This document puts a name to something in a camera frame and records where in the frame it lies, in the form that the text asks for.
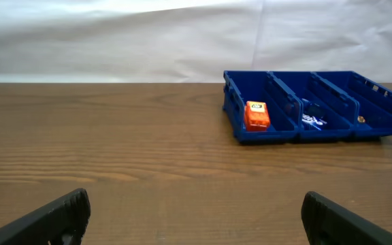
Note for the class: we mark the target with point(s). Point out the blue candy pack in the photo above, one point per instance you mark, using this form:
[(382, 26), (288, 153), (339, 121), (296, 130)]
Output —
[(315, 109), (313, 122)]

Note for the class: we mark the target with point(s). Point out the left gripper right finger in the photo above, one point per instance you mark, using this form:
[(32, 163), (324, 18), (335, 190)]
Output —
[(339, 228)]

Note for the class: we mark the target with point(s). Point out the orange candy box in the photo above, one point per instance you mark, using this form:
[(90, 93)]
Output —
[(257, 120)]

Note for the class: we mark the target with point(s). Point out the gold candy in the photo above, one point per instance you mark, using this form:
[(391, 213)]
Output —
[(361, 119)]

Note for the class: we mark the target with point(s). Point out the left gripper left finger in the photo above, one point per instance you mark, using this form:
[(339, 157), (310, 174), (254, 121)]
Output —
[(46, 224)]

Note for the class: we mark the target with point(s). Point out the blue tray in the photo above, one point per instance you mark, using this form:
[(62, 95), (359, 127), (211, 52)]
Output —
[(386, 109)]

